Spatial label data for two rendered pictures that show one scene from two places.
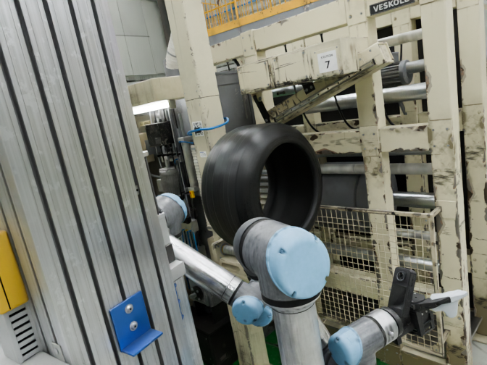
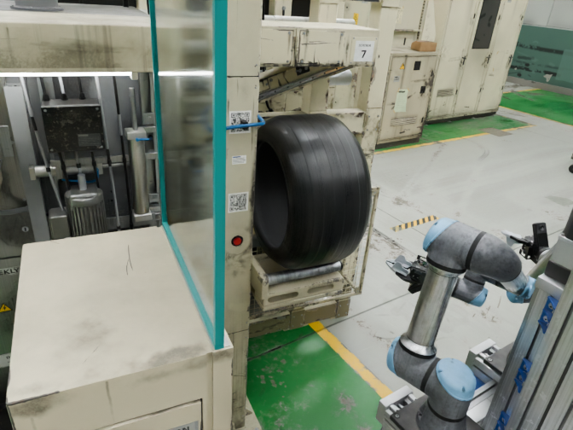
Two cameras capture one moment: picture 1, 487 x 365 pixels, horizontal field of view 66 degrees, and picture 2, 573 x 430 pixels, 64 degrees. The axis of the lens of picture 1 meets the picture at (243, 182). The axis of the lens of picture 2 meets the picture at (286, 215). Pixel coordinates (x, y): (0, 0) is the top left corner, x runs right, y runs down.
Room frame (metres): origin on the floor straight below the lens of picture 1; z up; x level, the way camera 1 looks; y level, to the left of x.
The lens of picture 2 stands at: (1.31, 1.52, 1.93)
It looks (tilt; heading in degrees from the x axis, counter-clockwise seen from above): 27 degrees down; 287
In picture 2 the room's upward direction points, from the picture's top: 4 degrees clockwise
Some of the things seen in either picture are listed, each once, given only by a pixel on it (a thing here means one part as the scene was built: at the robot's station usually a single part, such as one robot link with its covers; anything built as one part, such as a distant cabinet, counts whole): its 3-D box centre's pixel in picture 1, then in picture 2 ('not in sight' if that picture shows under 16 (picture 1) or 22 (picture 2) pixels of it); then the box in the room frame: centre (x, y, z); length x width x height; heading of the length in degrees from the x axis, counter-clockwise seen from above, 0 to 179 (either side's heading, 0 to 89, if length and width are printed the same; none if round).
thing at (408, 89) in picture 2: not in sight; (392, 96); (1.92, -4.99, 0.62); 0.91 x 0.58 x 1.25; 53
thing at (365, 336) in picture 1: (356, 343); not in sight; (0.74, -0.18, 1.04); 0.11 x 0.08 x 0.09; 117
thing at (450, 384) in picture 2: not in sight; (450, 386); (1.10, 0.40, 0.88); 0.13 x 0.12 x 0.14; 156
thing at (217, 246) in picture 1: (242, 238); (247, 262); (1.91, 0.06, 0.90); 0.40 x 0.03 x 0.10; 133
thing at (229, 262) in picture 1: (250, 266); (300, 286); (1.68, 0.04, 0.83); 0.36 x 0.09 x 0.06; 43
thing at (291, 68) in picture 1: (298, 68); (299, 43); (1.89, -0.36, 1.71); 0.61 x 0.25 x 0.15; 43
